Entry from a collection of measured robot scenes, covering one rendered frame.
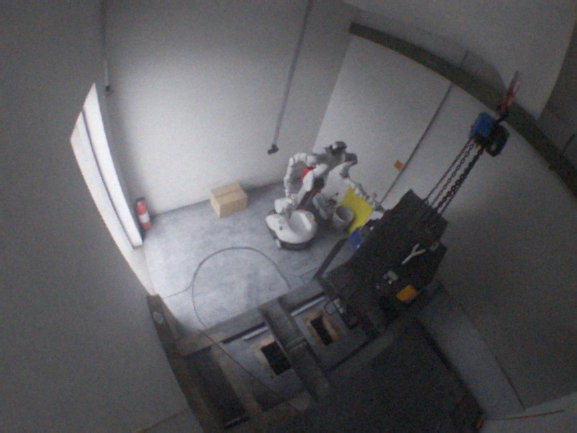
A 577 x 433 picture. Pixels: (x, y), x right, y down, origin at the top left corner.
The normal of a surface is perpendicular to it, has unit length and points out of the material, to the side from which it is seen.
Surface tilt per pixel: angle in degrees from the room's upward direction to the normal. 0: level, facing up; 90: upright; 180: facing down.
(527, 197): 90
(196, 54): 90
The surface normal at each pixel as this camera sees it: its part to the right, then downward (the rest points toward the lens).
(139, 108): 0.51, 0.72
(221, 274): 0.22, -0.64
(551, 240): -0.83, 0.27
